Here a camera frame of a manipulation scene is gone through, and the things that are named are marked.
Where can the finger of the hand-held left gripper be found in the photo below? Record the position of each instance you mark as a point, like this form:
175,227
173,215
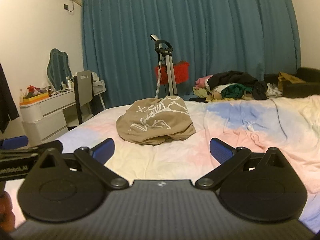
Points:
13,142

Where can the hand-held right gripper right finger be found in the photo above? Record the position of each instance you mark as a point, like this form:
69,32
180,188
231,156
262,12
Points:
221,152

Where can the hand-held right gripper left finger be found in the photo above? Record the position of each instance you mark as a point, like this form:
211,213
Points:
105,151

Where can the khaki garment with white print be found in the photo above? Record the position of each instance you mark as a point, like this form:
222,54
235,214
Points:
155,120

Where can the pile of mixed clothes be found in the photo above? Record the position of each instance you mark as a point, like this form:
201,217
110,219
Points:
232,85

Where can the person's left hand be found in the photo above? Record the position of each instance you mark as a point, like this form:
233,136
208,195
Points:
5,207

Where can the dark hanging garment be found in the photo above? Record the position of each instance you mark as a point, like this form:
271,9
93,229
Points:
6,100

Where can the pastel tie-dye duvet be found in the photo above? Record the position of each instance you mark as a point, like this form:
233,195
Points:
262,135

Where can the orange tray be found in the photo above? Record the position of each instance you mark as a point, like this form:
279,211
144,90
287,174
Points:
32,98

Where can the white dresser desk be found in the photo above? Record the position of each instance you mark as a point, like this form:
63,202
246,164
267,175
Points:
47,106

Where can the black and grey chair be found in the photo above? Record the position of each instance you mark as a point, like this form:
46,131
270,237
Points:
83,85

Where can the cluster of cosmetic bottles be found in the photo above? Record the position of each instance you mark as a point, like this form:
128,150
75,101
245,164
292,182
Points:
65,83

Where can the wavy blue framed mirror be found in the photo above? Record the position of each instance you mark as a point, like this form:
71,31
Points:
58,67

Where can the red fabric bag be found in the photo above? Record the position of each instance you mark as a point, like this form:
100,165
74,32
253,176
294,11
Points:
181,71

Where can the white tripod with red bag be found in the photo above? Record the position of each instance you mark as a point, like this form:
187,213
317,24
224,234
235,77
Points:
170,72

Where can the brown paper bag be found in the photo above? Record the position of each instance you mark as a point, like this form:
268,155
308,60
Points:
290,80

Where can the black sofa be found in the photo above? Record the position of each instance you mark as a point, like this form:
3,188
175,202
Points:
307,80

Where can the blue curtain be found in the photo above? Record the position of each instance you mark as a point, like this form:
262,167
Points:
200,17

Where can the black wall socket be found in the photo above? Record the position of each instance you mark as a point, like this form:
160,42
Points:
66,6

